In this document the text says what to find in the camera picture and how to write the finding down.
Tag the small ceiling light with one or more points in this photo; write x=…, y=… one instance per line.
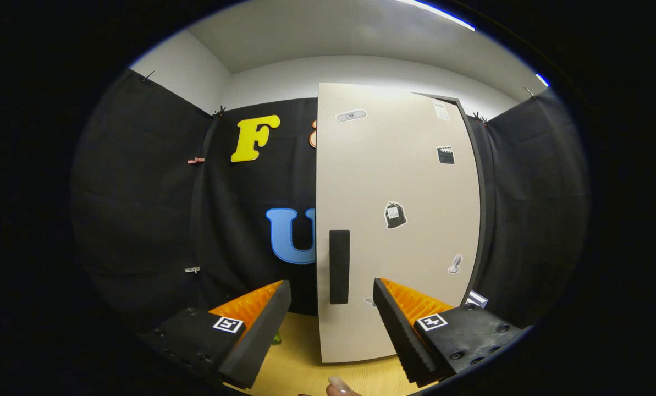
x=542, y=80

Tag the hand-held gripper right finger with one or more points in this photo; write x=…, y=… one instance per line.
x=402, y=341

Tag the grey shoe cabinet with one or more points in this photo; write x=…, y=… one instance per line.
x=483, y=209

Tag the long ceiling light strip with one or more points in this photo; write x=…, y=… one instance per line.
x=443, y=14

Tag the green drink bottle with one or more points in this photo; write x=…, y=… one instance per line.
x=276, y=337

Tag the black backdrop cloth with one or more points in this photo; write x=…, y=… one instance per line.
x=141, y=209

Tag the beige shoe cabinet door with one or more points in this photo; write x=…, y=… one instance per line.
x=371, y=176

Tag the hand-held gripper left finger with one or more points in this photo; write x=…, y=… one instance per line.
x=262, y=341

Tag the black binder clip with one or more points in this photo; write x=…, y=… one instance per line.
x=480, y=117
x=219, y=111
x=148, y=76
x=529, y=92

